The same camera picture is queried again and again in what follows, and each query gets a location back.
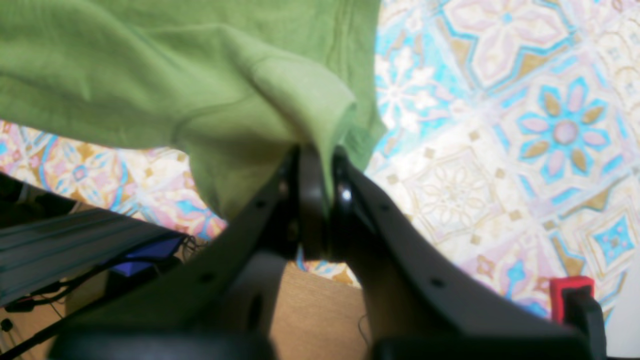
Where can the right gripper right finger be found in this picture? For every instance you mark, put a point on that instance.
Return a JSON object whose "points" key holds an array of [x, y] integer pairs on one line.
{"points": [[420, 305]]}

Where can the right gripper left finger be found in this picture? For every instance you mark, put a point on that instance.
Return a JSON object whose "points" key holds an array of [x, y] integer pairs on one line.
{"points": [[219, 305]]}

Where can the green t-shirt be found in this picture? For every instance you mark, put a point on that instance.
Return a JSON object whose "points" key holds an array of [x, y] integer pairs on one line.
{"points": [[234, 84]]}

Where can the orange black clamp left top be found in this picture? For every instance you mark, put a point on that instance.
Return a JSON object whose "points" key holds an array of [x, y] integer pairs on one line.
{"points": [[573, 304]]}

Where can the patterned tablecloth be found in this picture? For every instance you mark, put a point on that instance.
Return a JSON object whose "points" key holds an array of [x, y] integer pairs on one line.
{"points": [[511, 143]]}

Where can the grey aluminium frame rail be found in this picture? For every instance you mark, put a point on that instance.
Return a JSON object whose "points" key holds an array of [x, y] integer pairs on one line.
{"points": [[35, 255]]}

